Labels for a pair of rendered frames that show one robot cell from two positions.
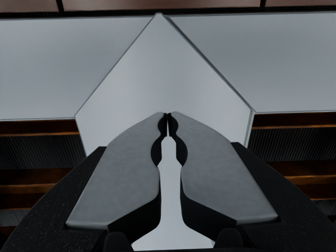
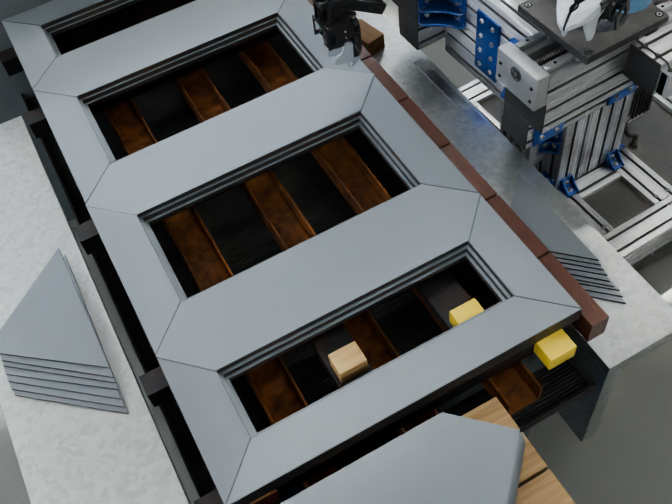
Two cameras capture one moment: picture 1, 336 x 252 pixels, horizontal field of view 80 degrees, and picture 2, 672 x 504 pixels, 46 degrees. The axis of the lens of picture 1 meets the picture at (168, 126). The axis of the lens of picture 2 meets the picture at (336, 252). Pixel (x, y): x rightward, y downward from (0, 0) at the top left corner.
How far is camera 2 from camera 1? 186 cm
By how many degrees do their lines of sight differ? 54
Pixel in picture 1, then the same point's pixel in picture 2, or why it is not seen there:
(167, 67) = (359, 81)
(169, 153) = (324, 98)
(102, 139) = (318, 77)
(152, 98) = (346, 83)
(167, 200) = (293, 110)
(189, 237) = (265, 134)
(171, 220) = (277, 119)
